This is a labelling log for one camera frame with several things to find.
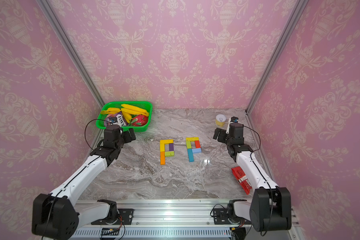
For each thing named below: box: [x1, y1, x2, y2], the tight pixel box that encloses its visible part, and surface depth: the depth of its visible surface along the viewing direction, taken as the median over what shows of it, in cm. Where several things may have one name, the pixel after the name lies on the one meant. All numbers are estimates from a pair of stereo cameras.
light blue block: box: [192, 148, 202, 153], surface depth 100 cm
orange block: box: [160, 151, 166, 165], surface depth 96 cm
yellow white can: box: [215, 114, 227, 127], surface depth 111 cm
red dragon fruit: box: [130, 114, 148, 127], surface depth 106 cm
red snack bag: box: [231, 166, 253, 195], surface depth 84 cm
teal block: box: [187, 148, 195, 162], surface depth 99 cm
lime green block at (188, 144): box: [186, 140, 192, 149], surface depth 102 cm
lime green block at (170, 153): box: [165, 151, 175, 157], surface depth 98 cm
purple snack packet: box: [104, 111, 129, 127], surface depth 108 cm
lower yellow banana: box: [121, 110, 132, 124], surface depth 112 cm
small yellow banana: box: [100, 107, 122, 115], surface depth 112 cm
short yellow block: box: [160, 143, 166, 152], surface depth 102 cm
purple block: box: [169, 143, 174, 151], surface depth 102 cm
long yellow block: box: [159, 139, 174, 144], surface depth 105 cm
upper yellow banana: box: [120, 104, 150, 117], surface depth 113 cm
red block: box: [194, 140, 201, 149], surface depth 102 cm
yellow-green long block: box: [185, 137, 200, 142], surface depth 105 cm
